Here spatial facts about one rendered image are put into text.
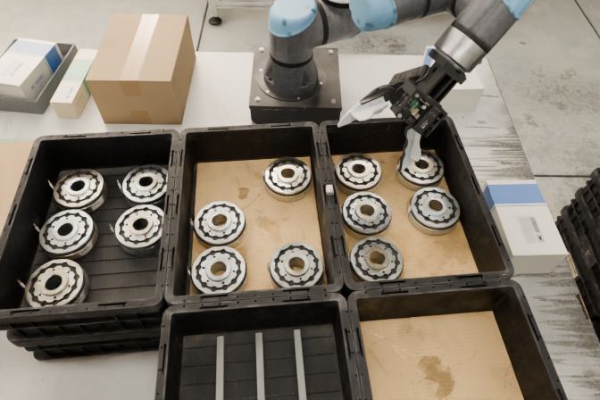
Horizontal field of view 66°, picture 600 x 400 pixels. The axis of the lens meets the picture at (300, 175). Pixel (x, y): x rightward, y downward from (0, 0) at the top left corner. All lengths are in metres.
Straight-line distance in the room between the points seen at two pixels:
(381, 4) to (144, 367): 0.80
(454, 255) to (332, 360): 0.33
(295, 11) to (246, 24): 1.82
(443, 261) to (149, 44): 0.96
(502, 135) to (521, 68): 1.53
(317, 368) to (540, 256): 0.54
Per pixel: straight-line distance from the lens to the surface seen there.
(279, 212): 0.99
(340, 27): 1.22
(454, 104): 1.44
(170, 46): 1.38
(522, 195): 1.20
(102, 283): 0.98
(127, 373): 1.04
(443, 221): 1.00
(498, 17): 0.79
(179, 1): 3.26
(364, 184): 1.02
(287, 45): 1.19
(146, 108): 1.35
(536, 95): 2.81
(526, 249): 1.11
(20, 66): 1.58
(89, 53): 1.60
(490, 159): 1.37
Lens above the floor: 1.66
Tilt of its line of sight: 52 degrees down
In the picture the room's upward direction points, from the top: 2 degrees clockwise
